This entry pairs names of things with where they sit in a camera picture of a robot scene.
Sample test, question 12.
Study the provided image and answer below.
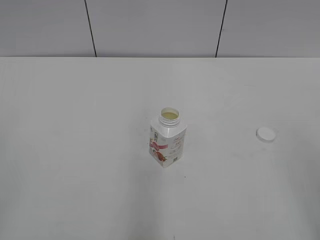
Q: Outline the white yogurt bottle strawberry label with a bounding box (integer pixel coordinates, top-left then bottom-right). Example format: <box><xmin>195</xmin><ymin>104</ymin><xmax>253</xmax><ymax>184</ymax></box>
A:
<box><xmin>149</xmin><ymin>107</ymin><xmax>187</xmax><ymax>168</ymax></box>

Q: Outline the white ribbed bottle cap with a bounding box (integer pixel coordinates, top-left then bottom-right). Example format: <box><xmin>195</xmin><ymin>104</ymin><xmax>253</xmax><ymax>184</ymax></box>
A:
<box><xmin>256</xmin><ymin>127</ymin><xmax>277</xmax><ymax>143</ymax></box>

